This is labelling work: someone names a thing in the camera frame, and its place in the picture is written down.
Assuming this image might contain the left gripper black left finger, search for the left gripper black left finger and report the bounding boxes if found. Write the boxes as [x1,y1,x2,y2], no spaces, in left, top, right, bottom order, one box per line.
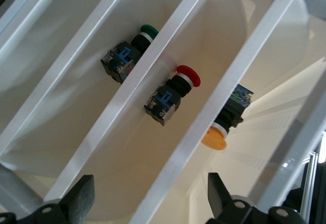
[17,174,95,224]

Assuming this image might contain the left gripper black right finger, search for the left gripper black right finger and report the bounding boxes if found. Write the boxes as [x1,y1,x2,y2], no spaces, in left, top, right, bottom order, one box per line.
[207,173,255,224]

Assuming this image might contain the orange push button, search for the orange push button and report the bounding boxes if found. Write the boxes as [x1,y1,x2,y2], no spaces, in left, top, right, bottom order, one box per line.
[200,83,255,151]

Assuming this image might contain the white drawer holding orange button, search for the white drawer holding orange button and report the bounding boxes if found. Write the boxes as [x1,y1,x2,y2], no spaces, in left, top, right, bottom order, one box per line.
[129,0,326,224]

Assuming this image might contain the red push button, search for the red push button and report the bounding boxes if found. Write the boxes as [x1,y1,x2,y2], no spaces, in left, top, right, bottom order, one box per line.
[144,65,202,127]

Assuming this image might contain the white drawer holding red button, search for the white drawer holding red button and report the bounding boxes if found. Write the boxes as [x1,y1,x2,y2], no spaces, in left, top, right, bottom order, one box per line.
[45,0,281,224]

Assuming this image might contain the white drawer holding green button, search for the white drawer holding green button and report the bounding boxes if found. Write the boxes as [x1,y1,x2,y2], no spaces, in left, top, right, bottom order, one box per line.
[0,0,189,199]

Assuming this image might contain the green push button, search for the green push button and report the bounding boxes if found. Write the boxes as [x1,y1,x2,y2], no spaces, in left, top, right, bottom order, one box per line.
[100,24,159,85]

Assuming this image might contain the empty white drawer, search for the empty white drawer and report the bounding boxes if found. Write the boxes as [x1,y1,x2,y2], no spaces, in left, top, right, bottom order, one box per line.
[0,0,113,133]

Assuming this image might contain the aluminium frame profile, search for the aluminium frame profile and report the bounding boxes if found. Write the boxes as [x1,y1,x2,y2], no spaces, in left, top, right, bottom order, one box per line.
[302,132,326,202]

